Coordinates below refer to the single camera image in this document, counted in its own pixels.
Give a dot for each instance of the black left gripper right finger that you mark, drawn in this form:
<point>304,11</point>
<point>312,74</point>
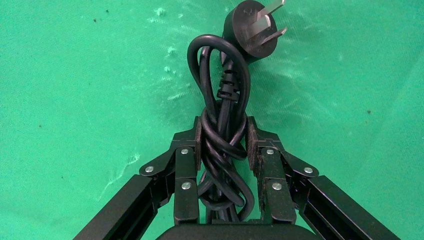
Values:
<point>271,165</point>

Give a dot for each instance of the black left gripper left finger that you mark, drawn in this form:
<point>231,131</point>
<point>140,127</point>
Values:
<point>185,165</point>

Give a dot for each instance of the green cloth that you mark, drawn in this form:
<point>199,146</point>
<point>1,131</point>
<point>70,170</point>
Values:
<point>66,82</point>

